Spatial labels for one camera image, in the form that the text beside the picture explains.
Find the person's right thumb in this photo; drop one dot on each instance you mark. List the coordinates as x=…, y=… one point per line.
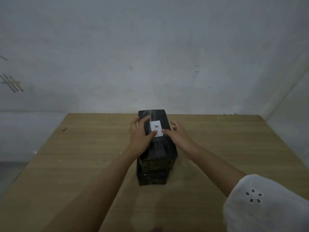
x=167, y=132

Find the black wrapped box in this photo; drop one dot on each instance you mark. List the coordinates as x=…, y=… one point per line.
x=152, y=177

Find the person's right hand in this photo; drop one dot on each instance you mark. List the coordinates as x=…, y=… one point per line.
x=182, y=142

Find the person's left hand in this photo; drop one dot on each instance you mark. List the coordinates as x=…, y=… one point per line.
x=138, y=140

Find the person's right forearm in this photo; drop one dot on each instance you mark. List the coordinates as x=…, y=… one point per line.
x=212, y=169

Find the black box with white label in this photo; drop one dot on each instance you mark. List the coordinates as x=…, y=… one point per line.
x=159, y=147

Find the person's left thumb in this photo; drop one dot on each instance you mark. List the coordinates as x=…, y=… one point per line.
x=151, y=136

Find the person's left forearm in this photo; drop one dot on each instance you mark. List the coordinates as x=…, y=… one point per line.
x=96, y=190

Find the white eyelet sleeve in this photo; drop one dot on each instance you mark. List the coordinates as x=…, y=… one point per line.
x=268, y=205

